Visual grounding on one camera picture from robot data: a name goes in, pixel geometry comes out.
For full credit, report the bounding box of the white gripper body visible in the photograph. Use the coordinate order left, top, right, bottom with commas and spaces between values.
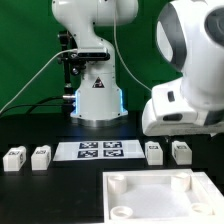
142, 99, 224, 136

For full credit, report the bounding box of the white square tabletop part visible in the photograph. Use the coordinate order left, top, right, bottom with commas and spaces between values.
103, 169, 224, 224

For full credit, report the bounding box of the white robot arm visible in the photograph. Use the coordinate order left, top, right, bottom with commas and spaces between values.
52, 0, 224, 136

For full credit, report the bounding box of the white marker sheet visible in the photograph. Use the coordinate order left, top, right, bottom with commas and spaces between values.
53, 140, 144, 161

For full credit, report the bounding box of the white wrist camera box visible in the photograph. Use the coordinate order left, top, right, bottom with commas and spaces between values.
152, 78, 197, 124

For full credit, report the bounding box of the white obstacle rail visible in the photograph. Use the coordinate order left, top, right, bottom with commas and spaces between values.
191, 172, 224, 216

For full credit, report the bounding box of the white cable right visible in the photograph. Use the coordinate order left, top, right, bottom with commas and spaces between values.
113, 13, 154, 93

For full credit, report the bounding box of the white cable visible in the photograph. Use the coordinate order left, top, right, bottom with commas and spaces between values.
113, 13, 154, 93
0, 49, 78, 115

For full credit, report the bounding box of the black camera stand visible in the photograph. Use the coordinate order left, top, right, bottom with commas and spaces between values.
58, 31, 85, 117

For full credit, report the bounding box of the white cable left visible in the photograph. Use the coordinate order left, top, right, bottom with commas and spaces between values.
0, 49, 78, 115

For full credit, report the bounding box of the black cable left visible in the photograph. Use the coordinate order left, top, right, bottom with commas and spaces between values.
0, 95, 74, 118

